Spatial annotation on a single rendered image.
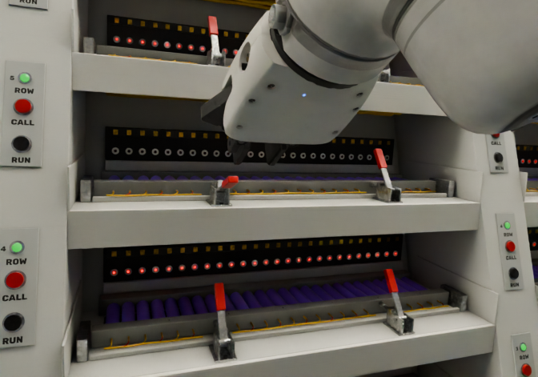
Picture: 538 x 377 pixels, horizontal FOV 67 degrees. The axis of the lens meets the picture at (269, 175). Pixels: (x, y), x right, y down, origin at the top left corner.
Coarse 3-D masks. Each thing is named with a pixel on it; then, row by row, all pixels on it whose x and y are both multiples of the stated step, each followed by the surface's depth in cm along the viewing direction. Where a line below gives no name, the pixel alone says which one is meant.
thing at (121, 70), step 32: (128, 32) 69; (160, 32) 70; (192, 32) 72; (224, 32) 74; (96, 64) 50; (128, 64) 51; (160, 64) 52; (192, 64) 54; (224, 64) 56; (128, 96) 66; (160, 96) 53; (192, 96) 54; (384, 96) 64; (416, 96) 66
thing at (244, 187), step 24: (96, 192) 53; (120, 192) 54; (144, 192) 55; (168, 192) 56; (192, 192) 56; (240, 192) 60; (264, 192) 61; (288, 192) 61; (312, 192) 62; (336, 192) 64; (360, 192) 65; (408, 192) 71; (432, 192) 73
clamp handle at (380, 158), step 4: (376, 152) 65; (380, 152) 66; (376, 156) 65; (380, 156) 65; (376, 160) 65; (380, 160) 65; (384, 160) 65; (380, 164) 64; (384, 164) 65; (380, 168) 64; (384, 168) 64; (384, 172) 64; (384, 176) 64; (388, 176) 64; (384, 180) 63; (388, 180) 64; (388, 184) 63
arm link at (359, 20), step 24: (288, 0) 22; (312, 0) 21; (336, 0) 20; (360, 0) 19; (384, 0) 18; (408, 0) 16; (312, 24) 22; (336, 24) 21; (360, 24) 20; (384, 24) 19; (336, 48) 22; (360, 48) 22; (384, 48) 22
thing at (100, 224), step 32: (128, 160) 66; (448, 192) 70; (480, 192) 66; (96, 224) 47; (128, 224) 48; (160, 224) 50; (192, 224) 51; (224, 224) 52; (256, 224) 54; (288, 224) 55; (320, 224) 57; (352, 224) 59; (384, 224) 61; (416, 224) 62; (448, 224) 65
